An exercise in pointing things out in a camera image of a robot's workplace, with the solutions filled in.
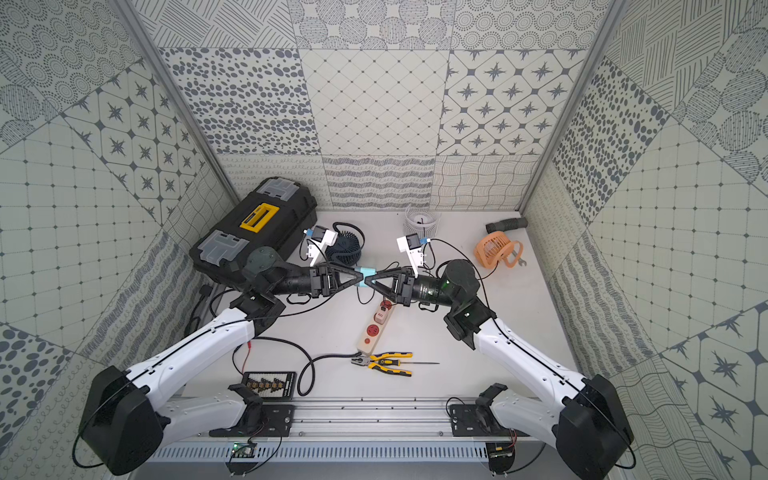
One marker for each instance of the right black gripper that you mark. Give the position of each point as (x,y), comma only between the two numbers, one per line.
(402,292)

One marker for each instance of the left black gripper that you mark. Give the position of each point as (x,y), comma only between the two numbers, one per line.
(327,282)

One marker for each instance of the teal charger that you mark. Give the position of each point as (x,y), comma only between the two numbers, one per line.
(365,272)

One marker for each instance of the pink charger of blue fan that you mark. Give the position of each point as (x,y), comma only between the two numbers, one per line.
(384,311)

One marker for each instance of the cream red power strip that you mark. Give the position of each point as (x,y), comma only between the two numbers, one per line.
(371,334)

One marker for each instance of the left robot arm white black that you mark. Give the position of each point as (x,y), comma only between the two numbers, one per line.
(158,378)

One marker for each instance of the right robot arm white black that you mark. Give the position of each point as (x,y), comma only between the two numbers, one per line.
(582,419)

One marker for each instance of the dark blue desk fan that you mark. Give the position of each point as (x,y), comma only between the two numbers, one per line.
(348,246)

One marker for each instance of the white desk fan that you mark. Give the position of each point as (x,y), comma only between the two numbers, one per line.
(420,221)

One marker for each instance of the orange desk fan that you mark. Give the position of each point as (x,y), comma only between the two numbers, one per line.
(498,248)

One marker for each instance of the yellow black pliers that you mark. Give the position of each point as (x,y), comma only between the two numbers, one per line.
(389,363)

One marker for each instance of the black yellow toolbox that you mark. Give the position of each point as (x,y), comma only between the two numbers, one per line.
(275,214)

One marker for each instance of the black screwdriver bit case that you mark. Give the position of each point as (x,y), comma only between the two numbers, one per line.
(271,384)

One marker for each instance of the dark grey pipe piece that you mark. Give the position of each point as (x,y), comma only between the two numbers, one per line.
(506,225)

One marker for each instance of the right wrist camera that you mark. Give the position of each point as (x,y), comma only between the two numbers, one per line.
(414,247)

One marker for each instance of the aluminium front rail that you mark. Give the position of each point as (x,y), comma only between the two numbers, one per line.
(372,420)

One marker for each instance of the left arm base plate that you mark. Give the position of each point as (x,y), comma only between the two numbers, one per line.
(269,420)

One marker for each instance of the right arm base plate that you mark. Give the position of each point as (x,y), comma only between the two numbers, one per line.
(471,420)

